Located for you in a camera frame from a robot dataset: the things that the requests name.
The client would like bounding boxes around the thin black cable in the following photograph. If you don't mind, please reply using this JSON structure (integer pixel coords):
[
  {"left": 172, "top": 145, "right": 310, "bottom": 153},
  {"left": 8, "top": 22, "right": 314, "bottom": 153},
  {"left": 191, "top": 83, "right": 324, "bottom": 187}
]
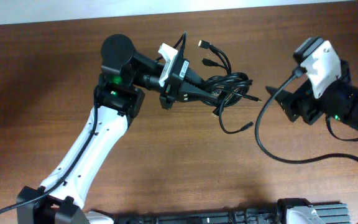
[{"left": 211, "top": 88, "right": 263, "bottom": 135}]

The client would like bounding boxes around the right camera cable black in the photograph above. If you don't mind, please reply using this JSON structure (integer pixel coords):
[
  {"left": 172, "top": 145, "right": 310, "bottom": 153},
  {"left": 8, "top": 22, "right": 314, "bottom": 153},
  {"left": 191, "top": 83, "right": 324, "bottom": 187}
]
[{"left": 254, "top": 65, "right": 358, "bottom": 175}]

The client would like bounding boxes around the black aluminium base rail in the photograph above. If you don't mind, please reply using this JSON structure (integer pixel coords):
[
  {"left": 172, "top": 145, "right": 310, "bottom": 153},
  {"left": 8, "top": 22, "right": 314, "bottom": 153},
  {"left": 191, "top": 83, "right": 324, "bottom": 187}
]
[{"left": 113, "top": 198, "right": 351, "bottom": 224}]

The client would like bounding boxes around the black USB cable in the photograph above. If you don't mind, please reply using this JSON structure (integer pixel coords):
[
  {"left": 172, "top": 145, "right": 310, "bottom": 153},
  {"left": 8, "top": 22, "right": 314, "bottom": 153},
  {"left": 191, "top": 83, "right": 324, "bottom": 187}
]
[{"left": 197, "top": 39, "right": 254, "bottom": 110}]

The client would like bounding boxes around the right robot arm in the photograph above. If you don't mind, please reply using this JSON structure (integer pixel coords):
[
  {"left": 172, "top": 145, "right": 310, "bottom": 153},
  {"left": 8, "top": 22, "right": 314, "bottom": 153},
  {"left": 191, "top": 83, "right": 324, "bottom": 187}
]
[{"left": 255, "top": 60, "right": 358, "bottom": 164}]

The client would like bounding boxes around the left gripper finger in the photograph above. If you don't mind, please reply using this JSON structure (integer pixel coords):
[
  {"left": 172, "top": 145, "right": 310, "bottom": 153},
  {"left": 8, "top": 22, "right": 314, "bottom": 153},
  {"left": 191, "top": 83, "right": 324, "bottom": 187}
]
[
  {"left": 178, "top": 83, "right": 218, "bottom": 103},
  {"left": 185, "top": 68, "right": 205, "bottom": 89}
]

